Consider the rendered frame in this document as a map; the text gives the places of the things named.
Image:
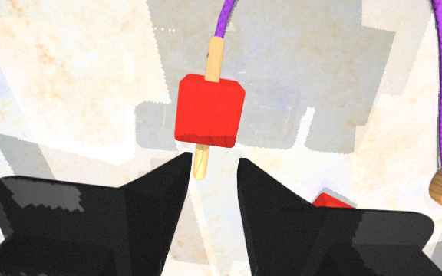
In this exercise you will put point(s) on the red cube with hole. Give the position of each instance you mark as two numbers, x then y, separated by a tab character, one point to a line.
208	112

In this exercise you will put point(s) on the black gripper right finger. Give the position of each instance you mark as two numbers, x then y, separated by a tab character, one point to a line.
286	235

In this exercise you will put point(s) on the red wooden block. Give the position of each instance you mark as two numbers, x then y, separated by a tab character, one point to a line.
327	200

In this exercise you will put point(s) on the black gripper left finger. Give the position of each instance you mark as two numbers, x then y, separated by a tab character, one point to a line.
136	220

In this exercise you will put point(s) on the wooden stick with purple string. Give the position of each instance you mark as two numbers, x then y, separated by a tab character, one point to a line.
214	63

